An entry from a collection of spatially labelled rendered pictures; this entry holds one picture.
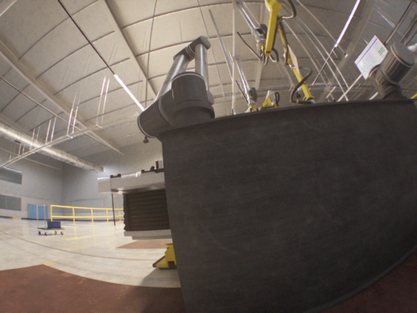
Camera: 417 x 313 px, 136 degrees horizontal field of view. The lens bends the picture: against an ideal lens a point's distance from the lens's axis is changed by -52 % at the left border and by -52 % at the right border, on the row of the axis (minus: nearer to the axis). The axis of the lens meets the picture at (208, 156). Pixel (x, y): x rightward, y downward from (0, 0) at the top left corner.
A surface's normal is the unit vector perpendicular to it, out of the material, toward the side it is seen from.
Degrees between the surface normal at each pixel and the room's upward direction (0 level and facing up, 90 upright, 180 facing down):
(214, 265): 90
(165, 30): 175
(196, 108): 154
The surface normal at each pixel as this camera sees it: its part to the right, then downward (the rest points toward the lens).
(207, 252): -0.12, -0.26
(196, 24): 0.14, 0.92
